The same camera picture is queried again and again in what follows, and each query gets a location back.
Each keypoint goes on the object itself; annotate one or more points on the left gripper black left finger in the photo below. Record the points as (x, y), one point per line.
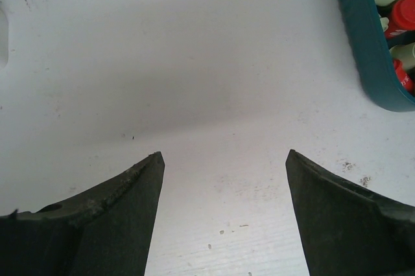
(105, 230)

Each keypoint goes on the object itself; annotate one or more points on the white plastic scoop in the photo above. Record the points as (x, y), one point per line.
(4, 34)

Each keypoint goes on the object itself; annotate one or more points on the red coffee capsule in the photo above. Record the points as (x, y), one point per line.
(401, 18)
(404, 78)

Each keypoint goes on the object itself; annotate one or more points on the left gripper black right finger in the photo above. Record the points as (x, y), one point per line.
(346, 229)

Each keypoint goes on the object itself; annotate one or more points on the red coffee capsule bottom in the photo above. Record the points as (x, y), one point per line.
(404, 78)

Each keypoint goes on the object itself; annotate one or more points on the teal plastic storage basket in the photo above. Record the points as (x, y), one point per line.
(372, 56)

